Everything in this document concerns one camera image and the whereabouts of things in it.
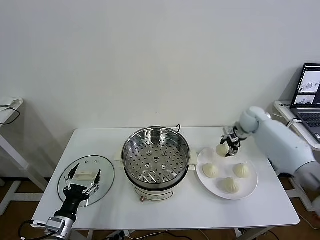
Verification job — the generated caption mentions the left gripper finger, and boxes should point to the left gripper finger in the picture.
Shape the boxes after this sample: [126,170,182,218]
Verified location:
[63,163,81,192]
[82,168,102,196]

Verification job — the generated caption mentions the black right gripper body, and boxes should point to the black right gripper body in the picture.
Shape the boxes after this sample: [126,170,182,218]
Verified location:
[226,126,245,144]

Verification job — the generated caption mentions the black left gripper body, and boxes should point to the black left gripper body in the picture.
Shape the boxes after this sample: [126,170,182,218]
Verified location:
[60,183,88,217]

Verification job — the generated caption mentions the white steamed baozi bun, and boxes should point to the white steamed baozi bun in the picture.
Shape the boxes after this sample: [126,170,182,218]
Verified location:
[215,143,230,158]
[218,176,240,195]
[202,162,220,179]
[232,163,251,179]

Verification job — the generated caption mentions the round glass pot lid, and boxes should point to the round glass pot lid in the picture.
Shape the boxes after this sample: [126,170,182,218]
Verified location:
[57,154,116,208]

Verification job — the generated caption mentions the stainless steel steamer basket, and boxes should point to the stainless steel steamer basket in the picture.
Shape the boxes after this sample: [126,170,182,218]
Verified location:
[114,126,199,185]

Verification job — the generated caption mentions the round white plate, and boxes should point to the round white plate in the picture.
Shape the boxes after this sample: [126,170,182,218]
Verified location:
[195,146,259,200]

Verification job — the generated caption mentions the white laptop side table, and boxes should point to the white laptop side table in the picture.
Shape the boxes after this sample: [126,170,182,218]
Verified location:
[272,99,320,213]

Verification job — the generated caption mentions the white power strip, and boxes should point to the white power strip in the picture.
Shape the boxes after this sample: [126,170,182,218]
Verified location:
[107,231,131,240]

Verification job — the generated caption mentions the grey open laptop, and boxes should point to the grey open laptop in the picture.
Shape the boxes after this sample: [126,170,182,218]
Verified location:
[289,62,320,144]

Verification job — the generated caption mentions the white side table with cloth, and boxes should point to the white side table with cloth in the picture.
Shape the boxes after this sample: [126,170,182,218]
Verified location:
[0,97,50,216]

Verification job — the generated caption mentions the white folded cloth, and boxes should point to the white folded cloth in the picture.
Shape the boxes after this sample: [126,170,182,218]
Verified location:
[0,97,23,113]

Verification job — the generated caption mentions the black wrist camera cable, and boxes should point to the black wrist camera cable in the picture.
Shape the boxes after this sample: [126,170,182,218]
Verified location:
[19,219,51,236]

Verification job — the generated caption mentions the white usb cable plug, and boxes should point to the white usb cable plug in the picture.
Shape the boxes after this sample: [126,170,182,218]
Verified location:
[286,117,303,128]

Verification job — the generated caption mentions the thin black cable loop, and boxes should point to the thin black cable loop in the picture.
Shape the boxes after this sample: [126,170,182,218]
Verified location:
[0,106,21,125]

